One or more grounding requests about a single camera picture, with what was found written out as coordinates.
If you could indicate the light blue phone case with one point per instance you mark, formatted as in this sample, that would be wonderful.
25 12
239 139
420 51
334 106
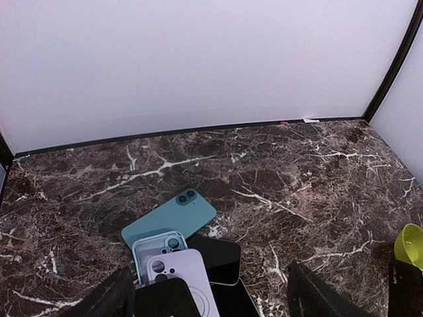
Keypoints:
154 244

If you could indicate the lilac phone case with ring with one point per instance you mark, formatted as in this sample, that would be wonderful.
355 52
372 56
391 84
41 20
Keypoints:
189 266

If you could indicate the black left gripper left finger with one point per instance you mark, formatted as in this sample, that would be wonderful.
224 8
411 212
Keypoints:
115 296

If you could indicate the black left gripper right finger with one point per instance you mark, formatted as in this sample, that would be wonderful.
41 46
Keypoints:
309 295

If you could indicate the black screen phone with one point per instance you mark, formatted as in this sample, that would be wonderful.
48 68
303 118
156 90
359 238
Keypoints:
222 258

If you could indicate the green plastic bowl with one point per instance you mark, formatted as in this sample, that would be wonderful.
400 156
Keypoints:
408 245

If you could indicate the silver edged phone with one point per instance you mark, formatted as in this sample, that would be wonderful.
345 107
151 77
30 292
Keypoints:
234 301

